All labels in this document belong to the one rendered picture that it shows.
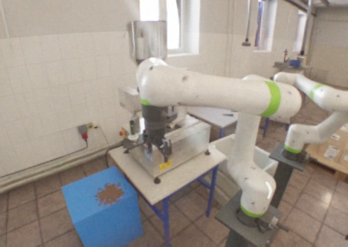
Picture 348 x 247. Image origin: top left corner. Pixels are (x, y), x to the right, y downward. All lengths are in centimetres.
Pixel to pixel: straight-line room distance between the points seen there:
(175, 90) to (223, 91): 13
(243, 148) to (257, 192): 20
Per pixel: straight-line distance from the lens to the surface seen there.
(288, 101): 63
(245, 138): 85
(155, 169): 131
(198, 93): 45
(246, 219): 97
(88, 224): 153
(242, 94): 52
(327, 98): 114
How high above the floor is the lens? 171
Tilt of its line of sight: 24 degrees down
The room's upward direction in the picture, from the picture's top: straight up
